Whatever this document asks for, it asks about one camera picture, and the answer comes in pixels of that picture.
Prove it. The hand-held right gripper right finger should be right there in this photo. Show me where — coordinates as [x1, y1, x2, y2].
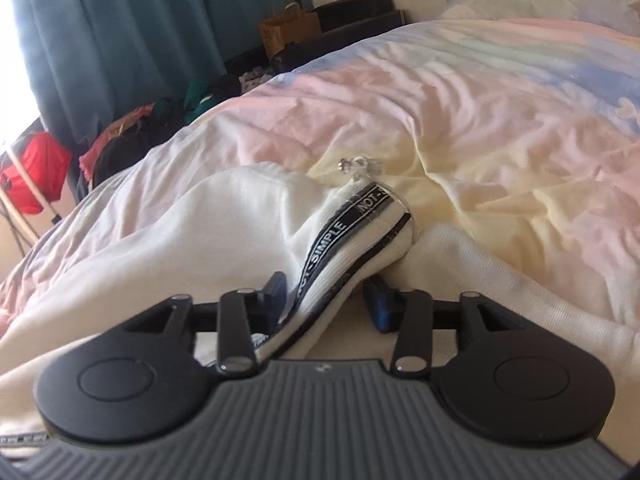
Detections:
[364, 280, 527, 377]

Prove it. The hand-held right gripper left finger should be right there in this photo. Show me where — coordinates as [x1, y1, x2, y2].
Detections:
[122, 274, 289, 377]

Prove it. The white sweatshirt black striped trim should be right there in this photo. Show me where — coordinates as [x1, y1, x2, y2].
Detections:
[0, 162, 640, 461]

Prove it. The pastel bed with duvet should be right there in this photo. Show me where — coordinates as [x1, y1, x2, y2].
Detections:
[0, 17, 640, 341]

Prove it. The green cloth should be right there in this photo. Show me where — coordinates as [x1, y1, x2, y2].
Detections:
[184, 80, 222, 117]

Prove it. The brown paper bag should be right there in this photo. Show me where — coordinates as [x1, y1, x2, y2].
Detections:
[259, 2, 322, 61]

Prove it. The red cloth bag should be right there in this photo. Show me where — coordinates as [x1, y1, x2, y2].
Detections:
[0, 132, 74, 216]

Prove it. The black leather sofa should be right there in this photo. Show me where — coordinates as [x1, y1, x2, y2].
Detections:
[225, 0, 409, 77]

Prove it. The wide blue curtain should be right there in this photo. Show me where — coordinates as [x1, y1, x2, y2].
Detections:
[0, 0, 314, 137]

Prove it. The pastel pillow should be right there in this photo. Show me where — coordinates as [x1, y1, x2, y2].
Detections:
[444, 0, 640, 37]

